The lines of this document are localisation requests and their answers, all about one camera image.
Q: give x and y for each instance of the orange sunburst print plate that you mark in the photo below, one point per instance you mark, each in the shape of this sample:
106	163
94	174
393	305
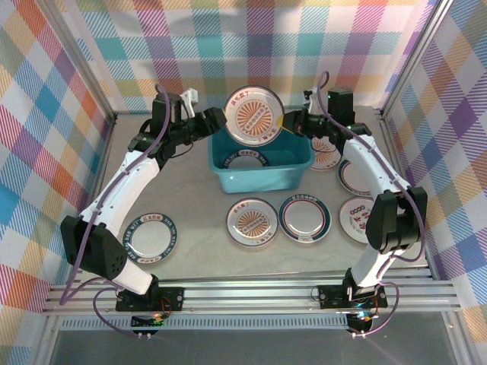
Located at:
253	116
323	159
252	222

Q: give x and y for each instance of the blue rimmed white plate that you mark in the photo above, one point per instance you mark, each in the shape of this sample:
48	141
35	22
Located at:
245	161
152	238

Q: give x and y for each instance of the teal plastic bin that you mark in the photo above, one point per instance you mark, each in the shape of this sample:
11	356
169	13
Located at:
262	178

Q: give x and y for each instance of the orange-pattern plate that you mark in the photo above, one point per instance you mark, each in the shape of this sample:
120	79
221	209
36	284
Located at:
354	224

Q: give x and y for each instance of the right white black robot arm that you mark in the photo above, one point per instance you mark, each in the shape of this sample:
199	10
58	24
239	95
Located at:
373	163

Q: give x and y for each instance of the small controller board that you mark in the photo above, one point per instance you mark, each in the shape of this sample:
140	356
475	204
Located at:
146	322
361	323

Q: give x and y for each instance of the aluminium side rail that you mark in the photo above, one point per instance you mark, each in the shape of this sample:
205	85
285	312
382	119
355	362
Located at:
427	272
107	152

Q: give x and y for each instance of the aluminium frame post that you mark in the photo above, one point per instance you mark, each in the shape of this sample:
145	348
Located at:
78	57
414	57

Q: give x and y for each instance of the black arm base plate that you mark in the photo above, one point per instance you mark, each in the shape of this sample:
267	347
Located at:
171	300
331	296

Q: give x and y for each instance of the aluminium mounting rail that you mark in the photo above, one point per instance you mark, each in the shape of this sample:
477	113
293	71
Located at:
247	294

